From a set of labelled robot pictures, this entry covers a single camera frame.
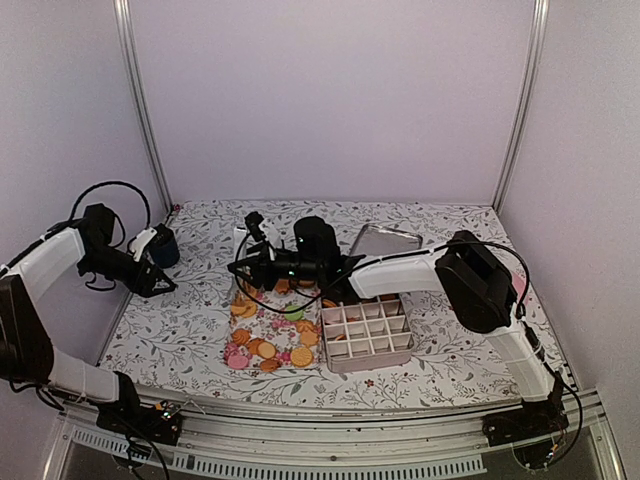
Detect floral cookie tray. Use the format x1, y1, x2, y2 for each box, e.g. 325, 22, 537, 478
223, 280, 322, 374

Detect dark blue cup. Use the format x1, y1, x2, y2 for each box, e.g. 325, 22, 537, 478
148, 223, 180, 269

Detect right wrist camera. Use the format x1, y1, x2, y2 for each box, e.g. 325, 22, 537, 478
233, 211, 282, 261

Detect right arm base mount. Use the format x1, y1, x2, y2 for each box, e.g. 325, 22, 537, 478
482, 400, 569, 470

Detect floral tablecloth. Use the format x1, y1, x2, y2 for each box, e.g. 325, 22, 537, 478
101, 200, 520, 410

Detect metal tin lid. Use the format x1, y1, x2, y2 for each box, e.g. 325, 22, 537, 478
349, 224, 423, 256

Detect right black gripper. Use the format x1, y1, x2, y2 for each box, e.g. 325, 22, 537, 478
226, 244, 321, 293

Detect metal serving tongs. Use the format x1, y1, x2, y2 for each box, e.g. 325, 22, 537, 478
231, 280, 259, 317

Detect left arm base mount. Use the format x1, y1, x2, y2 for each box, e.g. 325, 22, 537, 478
96, 400, 183, 446

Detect pink plate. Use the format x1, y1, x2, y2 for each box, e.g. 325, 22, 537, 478
511, 272, 526, 300

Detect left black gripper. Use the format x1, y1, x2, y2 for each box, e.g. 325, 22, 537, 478
80, 244, 176, 296

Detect swirl orange cookie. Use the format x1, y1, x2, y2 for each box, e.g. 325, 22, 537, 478
231, 329, 251, 346

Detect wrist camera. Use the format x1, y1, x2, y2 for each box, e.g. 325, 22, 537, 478
233, 211, 282, 261
127, 227, 158, 262

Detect metal divided cookie tin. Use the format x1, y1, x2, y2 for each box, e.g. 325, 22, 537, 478
321, 294, 414, 374

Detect right aluminium frame post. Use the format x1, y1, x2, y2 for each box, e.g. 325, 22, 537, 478
492, 0, 550, 214

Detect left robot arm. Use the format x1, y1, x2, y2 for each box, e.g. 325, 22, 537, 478
1, 203, 182, 444

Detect aluminium frame post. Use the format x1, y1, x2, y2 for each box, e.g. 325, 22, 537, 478
492, 0, 550, 214
113, 0, 174, 213

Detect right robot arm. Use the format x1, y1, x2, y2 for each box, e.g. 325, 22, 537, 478
227, 212, 569, 446

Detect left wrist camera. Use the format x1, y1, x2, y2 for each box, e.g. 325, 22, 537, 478
127, 227, 158, 262

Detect left aluminium frame post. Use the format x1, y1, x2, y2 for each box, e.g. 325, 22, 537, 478
113, 0, 174, 213

